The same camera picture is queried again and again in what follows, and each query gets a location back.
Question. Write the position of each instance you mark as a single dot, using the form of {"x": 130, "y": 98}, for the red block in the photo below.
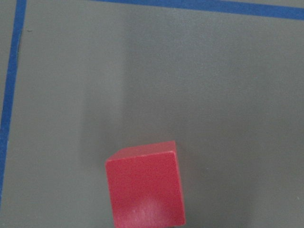
{"x": 145, "y": 187}

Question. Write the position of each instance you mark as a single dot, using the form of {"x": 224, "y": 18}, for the brown paper table cover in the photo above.
{"x": 223, "y": 79}

